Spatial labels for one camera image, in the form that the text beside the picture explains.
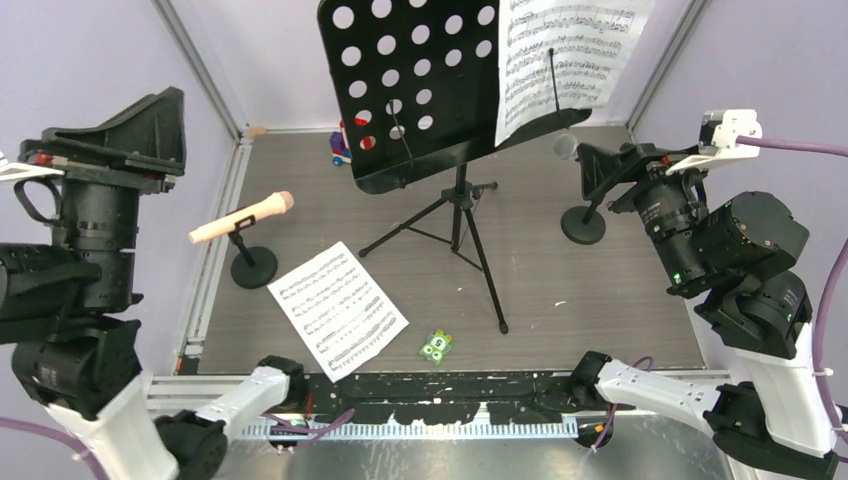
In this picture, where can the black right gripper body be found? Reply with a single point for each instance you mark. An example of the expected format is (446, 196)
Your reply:
(655, 169)

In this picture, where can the colourful toy block truck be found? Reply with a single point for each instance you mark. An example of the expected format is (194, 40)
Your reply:
(340, 150)

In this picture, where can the black microphone stand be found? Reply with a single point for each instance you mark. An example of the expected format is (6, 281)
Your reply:
(253, 267)
(583, 224)

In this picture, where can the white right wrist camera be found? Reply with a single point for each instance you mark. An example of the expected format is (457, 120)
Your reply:
(718, 141)

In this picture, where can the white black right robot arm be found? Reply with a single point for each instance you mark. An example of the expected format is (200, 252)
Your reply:
(739, 260)

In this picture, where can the black music stand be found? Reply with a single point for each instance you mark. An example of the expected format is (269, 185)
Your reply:
(417, 87)

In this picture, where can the purple glitter microphone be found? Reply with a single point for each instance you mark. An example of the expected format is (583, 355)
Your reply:
(565, 147)

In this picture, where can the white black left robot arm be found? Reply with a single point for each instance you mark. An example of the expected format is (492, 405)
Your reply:
(62, 302)

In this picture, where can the sheet music page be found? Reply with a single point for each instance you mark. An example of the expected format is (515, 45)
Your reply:
(339, 311)
(558, 55)

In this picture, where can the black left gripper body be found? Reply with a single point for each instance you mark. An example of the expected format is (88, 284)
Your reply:
(88, 168)

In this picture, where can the green toy block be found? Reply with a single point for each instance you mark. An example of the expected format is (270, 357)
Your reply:
(438, 344)

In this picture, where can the beige microphone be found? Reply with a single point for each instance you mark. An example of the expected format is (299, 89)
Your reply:
(276, 203)

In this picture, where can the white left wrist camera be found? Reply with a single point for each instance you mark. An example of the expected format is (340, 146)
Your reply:
(38, 166)

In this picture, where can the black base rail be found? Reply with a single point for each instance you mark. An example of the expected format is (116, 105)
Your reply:
(442, 398)

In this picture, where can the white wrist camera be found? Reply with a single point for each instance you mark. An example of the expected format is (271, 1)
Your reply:
(38, 166)
(718, 141)

